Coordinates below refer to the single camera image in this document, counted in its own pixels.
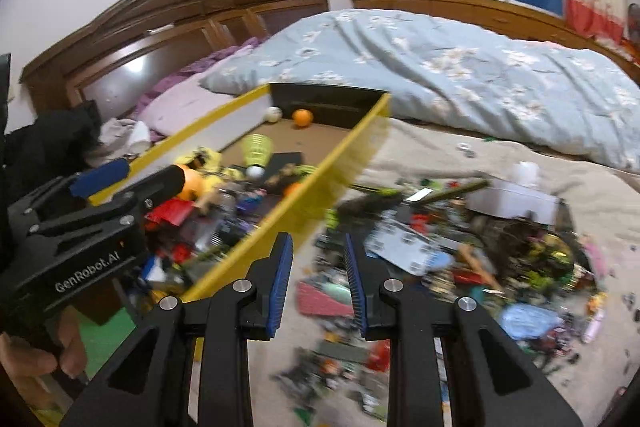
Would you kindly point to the yellow cardboard storage box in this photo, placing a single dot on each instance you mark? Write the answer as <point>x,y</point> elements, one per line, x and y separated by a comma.
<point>308,172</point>

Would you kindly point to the beige bed blanket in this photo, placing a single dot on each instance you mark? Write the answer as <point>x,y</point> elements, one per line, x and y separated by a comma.
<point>604,204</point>

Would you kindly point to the grey lego plate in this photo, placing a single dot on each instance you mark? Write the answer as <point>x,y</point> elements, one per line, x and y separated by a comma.
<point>405,248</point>

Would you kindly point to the large orange ball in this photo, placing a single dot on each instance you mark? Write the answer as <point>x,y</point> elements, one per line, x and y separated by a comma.
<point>194,185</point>

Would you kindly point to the red plastic toy piece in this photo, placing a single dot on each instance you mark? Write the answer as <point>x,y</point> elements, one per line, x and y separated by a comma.
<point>173,212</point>

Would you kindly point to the white rolled cloth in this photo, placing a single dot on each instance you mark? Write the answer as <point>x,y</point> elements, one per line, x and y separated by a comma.
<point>139,140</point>

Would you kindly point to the tan wooden block strip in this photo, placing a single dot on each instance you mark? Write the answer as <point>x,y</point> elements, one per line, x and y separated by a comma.
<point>465,252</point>

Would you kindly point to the blue floral duvet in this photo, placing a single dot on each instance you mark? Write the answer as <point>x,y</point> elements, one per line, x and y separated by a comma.
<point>457,75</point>

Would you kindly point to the orange ping pong ball far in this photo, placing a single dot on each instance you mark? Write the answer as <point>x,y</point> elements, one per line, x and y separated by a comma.
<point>302,118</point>

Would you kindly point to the yellow plush toy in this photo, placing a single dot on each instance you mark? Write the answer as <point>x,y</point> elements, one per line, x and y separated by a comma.
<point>205,161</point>

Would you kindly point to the yellow plastic shuttlecock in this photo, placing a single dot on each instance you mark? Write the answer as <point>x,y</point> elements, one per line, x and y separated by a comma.
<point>257,150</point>

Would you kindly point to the light blue plastic piece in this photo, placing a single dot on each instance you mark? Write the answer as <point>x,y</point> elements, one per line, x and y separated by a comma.
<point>522,321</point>

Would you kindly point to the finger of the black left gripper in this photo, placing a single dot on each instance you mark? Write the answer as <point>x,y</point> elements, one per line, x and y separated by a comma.
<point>136,201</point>
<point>66,194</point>

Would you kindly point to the person's left hand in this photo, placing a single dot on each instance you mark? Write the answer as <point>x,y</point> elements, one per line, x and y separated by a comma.
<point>26,365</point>

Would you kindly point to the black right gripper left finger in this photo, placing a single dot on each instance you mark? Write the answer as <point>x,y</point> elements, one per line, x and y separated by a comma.
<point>186,364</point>

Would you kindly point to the white foam block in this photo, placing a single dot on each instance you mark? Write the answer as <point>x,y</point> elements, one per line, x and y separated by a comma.
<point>507,200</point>

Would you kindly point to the pink pillow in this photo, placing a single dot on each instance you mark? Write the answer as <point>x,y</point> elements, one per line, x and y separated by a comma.
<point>180,106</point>

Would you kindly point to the white ping pong ball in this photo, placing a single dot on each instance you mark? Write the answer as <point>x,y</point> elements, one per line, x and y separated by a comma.
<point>273,115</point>

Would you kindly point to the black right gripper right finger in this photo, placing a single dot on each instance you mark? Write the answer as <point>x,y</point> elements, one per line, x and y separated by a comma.
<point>491,381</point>

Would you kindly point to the brown wooden headboard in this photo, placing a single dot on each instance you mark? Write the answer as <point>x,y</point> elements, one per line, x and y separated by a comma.
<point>125,50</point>

